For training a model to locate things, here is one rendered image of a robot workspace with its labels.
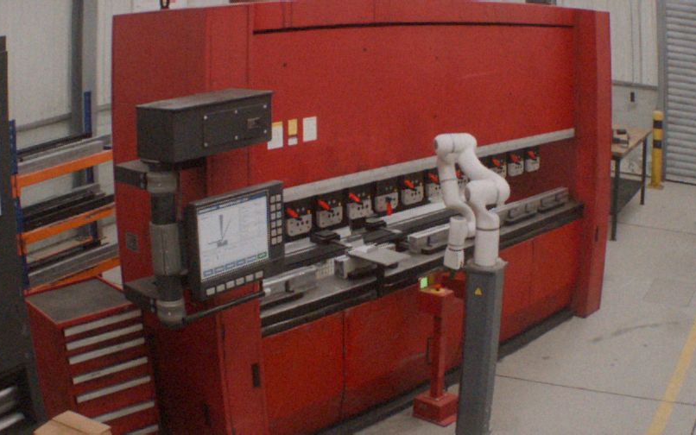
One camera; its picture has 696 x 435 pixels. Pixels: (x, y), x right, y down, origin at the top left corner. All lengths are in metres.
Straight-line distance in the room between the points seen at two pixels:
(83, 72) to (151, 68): 4.39
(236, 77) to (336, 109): 0.83
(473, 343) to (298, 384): 0.89
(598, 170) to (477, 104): 1.37
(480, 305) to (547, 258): 1.62
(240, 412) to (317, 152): 1.29
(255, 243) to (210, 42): 0.82
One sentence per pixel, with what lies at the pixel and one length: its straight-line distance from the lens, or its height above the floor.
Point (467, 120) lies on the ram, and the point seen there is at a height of 1.57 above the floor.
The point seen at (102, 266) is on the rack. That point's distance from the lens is 5.49.
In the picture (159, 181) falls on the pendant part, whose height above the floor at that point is 1.68.
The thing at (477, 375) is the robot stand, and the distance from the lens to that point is 4.44.
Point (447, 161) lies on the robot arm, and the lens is 4.51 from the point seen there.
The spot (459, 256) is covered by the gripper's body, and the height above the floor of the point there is 0.96.
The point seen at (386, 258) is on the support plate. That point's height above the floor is 1.00.
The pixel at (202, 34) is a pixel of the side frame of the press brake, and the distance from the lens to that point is 3.46.
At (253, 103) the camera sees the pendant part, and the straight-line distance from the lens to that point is 3.23.
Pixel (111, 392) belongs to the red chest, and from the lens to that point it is 3.93.
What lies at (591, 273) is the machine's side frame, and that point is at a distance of 6.28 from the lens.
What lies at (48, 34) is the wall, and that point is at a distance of 8.21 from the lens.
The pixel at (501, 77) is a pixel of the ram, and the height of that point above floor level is 1.81.
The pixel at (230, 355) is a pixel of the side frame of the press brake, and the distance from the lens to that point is 3.81.
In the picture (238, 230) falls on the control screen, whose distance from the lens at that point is 3.22.
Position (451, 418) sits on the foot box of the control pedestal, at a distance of 4.88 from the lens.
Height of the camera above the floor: 2.34
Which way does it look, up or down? 15 degrees down
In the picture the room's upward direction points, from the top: 1 degrees counter-clockwise
